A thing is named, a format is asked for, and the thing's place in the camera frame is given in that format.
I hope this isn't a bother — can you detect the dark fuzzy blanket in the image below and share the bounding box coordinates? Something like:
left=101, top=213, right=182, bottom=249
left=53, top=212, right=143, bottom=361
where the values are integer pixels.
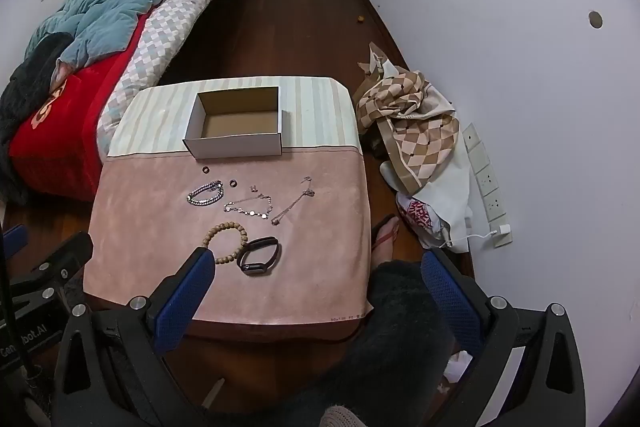
left=0, top=32, right=76, bottom=208

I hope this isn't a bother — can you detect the white bag with red print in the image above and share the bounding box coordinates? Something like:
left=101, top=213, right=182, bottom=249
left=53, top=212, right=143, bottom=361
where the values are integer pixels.
left=382, top=82, right=473, bottom=253

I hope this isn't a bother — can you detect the black smart band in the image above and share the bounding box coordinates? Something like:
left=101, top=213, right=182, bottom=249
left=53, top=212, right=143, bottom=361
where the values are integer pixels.
left=237, top=236, right=282, bottom=277

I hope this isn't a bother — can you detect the checkered grey white quilt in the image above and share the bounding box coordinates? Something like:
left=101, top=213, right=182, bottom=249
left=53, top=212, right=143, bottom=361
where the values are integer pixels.
left=96, top=0, right=248, bottom=152

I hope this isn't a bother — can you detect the thin silver necklace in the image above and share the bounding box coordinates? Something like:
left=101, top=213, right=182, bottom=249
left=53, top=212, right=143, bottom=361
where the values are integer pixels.
left=271, top=176, right=316, bottom=226

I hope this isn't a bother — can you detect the silver disc bracelet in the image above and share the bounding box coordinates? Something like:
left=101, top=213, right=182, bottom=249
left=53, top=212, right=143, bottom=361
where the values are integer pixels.
left=223, top=193, right=274, bottom=221

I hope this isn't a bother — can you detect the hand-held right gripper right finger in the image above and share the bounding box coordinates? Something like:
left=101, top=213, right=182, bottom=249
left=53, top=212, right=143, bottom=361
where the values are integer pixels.
left=420, top=248, right=587, bottom=427

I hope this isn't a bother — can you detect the brown checkered scarf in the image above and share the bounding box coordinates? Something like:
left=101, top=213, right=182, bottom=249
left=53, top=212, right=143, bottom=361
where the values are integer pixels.
left=354, top=42, right=461, bottom=195

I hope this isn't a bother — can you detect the person's dark fuzzy trouser leg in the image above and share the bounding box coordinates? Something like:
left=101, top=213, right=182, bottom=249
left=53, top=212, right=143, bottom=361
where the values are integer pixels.
left=280, top=259, right=456, bottom=427

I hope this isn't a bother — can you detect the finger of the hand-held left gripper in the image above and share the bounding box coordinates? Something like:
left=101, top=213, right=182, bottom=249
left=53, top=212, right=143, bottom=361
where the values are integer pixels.
left=0, top=224, right=28, bottom=268
left=7, top=232, right=95, bottom=308

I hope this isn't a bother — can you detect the white cardboard box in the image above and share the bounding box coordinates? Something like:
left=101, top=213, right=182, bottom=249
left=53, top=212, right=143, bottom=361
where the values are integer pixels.
left=183, top=86, right=285, bottom=158

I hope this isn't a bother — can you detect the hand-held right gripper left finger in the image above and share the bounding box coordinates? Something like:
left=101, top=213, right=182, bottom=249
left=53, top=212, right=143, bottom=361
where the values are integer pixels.
left=52, top=248, right=217, bottom=427

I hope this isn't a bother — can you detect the white charger cable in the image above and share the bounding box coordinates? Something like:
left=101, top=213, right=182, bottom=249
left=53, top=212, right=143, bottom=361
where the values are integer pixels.
left=440, top=229, right=501, bottom=249

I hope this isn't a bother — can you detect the teal quilt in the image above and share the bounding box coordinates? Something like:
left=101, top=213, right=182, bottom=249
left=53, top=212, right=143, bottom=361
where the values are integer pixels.
left=25, top=0, right=249, bottom=72

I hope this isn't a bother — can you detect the silver chain bracelet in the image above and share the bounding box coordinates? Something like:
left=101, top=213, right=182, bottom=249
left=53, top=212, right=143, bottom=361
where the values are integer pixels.
left=187, top=180, right=225, bottom=206

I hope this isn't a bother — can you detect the table with striped pink cloth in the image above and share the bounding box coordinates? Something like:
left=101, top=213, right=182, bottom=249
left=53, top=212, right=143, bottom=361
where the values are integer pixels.
left=81, top=77, right=375, bottom=325

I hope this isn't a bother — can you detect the person's foot in flip-flop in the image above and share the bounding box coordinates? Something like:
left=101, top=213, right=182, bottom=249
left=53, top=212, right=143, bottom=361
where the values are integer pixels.
left=370, top=214, right=401, bottom=263

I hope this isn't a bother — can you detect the wooden bead bracelet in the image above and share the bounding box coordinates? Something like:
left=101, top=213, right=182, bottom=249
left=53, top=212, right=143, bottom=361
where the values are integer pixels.
left=202, top=221, right=249, bottom=266

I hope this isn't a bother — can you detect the white wall socket strip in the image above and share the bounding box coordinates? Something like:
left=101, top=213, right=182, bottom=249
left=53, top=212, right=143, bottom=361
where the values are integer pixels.
left=462, top=123, right=513, bottom=249

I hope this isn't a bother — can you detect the bed with red blanket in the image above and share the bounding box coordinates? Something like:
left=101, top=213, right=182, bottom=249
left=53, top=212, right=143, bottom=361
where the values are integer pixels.
left=9, top=0, right=223, bottom=198

